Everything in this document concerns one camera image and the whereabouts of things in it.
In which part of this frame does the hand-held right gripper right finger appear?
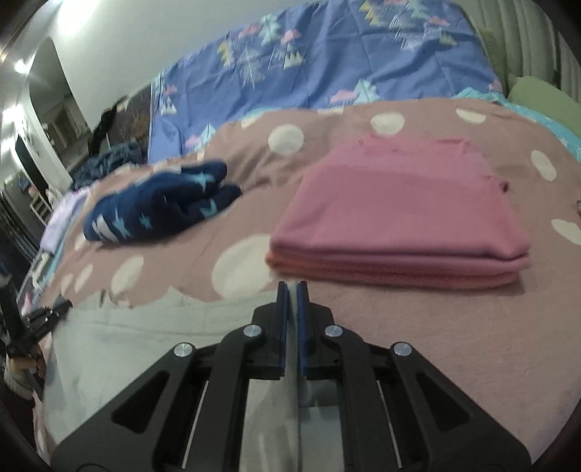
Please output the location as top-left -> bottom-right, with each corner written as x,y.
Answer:
297,280 -> 532,472

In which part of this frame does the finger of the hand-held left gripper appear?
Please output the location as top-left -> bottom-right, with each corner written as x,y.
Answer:
24,297 -> 73,339

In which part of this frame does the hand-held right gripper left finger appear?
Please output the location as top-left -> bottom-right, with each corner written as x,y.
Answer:
52,281 -> 291,472

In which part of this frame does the light green long-sleeve shirt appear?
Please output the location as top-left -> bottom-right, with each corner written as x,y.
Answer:
43,290 -> 346,472

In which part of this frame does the person's left hand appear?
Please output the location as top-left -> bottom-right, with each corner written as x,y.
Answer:
4,351 -> 44,400

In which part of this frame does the lilac folded cloth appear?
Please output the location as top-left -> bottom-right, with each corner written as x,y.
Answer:
41,188 -> 94,255

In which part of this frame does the salmon folded garment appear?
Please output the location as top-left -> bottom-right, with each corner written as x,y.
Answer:
264,252 -> 531,291

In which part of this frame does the white shelf rack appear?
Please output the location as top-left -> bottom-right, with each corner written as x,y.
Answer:
29,195 -> 53,223

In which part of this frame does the pink polka-dot duvet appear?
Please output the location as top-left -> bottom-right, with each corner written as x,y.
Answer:
18,97 -> 581,472

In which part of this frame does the navy star-print garment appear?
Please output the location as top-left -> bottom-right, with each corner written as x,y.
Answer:
83,160 -> 243,246

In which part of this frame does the pink folded garment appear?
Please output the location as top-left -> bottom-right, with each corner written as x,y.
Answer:
271,135 -> 532,273

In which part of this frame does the dark blue fleece blanket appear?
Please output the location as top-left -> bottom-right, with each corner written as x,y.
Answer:
70,138 -> 148,191

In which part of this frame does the black garment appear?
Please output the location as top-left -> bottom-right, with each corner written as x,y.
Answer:
88,97 -> 132,155

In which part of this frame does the blue tree-print sheet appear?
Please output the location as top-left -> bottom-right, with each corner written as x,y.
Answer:
147,0 -> 504,157

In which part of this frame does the teal dotted sheet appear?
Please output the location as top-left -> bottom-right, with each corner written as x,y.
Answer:
454,86 -> 581,152

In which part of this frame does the green pillow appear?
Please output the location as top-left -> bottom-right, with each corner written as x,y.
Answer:
506,75 -> 581,132

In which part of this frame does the white pleated curtain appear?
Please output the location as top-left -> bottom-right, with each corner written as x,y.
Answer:
472,0 -> 581,98

